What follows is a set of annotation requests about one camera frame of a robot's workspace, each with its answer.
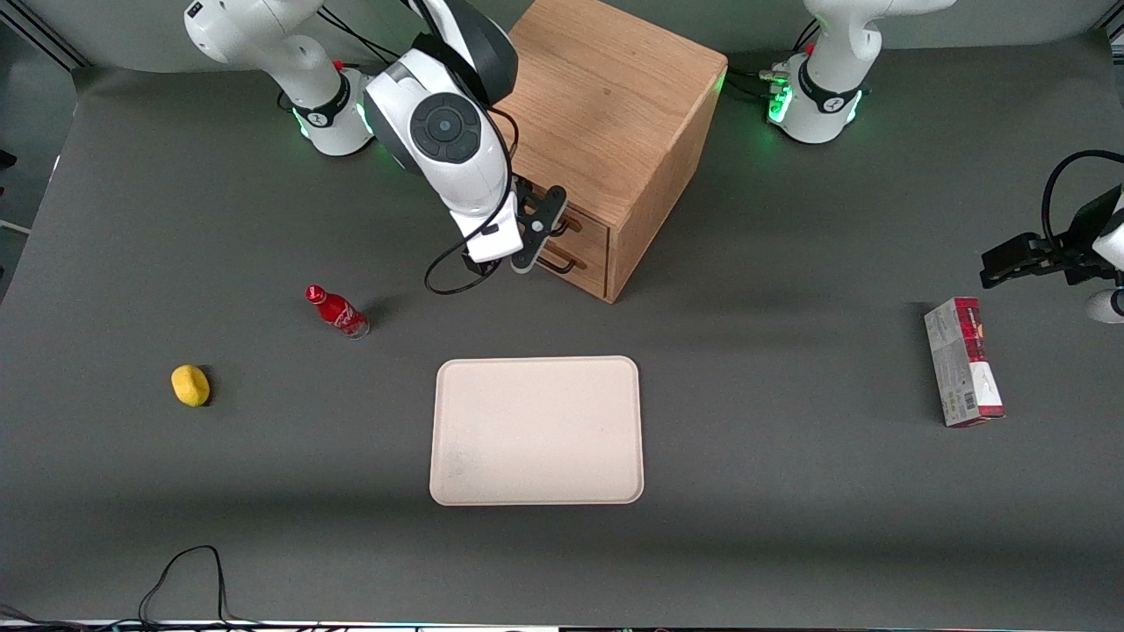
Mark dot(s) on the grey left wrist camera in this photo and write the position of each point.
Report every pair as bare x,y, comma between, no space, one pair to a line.
1106,307

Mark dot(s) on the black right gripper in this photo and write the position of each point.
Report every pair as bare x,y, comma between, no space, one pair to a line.
474,264

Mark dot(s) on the red soda bottle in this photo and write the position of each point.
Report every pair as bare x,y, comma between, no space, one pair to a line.
338,312

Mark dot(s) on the yellow lemon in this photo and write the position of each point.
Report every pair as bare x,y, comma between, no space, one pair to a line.
190,385

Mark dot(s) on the beige rectangular tray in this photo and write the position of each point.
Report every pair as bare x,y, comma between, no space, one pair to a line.
536,430

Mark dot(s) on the oak wooden drawer cabinet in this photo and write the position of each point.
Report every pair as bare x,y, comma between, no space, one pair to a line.
615,105

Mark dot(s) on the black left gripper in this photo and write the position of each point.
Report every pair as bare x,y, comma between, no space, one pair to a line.
1079,237

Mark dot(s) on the grey and red carton box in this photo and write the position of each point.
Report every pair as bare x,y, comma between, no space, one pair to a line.
961,364

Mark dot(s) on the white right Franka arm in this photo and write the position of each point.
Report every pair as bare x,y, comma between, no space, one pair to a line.
439,132

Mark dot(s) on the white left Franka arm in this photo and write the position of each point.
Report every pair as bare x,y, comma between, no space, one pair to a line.
830,79

